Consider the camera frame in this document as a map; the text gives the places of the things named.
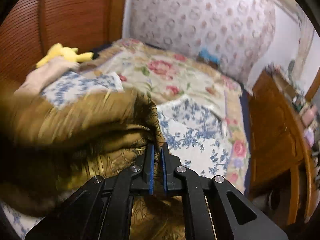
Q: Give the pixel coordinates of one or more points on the white blue floral sheet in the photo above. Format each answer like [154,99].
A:
[54,140]

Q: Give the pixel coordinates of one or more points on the circle patterned curtain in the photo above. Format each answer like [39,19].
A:
[236,32]

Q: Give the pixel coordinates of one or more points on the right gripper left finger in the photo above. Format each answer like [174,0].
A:
[102,207]

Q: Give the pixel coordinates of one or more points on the brown gold patterned cloth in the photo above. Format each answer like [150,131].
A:
[48,152]

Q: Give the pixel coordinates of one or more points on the beige cloth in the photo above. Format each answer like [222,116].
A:
[43,76]

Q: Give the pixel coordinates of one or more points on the wooden louvered closet door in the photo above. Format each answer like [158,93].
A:
[30,27]

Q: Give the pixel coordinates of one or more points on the purple small object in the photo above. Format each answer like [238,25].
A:
[309,136]

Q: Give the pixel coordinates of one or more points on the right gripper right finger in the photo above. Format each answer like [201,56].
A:
[214,208]

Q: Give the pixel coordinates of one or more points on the yellow plush toy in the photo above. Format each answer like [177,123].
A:
[69,54]

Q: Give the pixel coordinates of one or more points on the blue folded cloth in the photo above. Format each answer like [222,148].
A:
[205,56]

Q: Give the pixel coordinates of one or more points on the pink bottle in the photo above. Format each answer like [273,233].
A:
[309,115]

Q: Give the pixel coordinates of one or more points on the wooden sideboard cabinet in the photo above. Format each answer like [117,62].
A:
[281,160]

